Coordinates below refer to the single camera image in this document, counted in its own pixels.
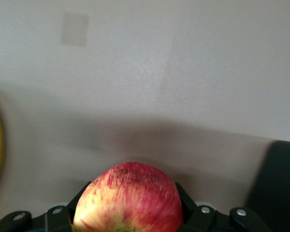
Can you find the red yellow apple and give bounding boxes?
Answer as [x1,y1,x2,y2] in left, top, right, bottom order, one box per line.
[72,161,184,232]

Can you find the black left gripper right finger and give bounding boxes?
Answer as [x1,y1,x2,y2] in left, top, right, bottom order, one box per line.
[175,182,274,232]

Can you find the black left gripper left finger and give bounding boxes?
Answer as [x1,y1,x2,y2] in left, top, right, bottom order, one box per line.
[0,181,92,232]

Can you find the small rectangular tape patch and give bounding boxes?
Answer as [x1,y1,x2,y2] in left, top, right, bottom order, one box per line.
[61,12,90,46]

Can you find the black plastic box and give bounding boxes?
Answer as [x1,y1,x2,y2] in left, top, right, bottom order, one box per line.
[246,140,290,232]

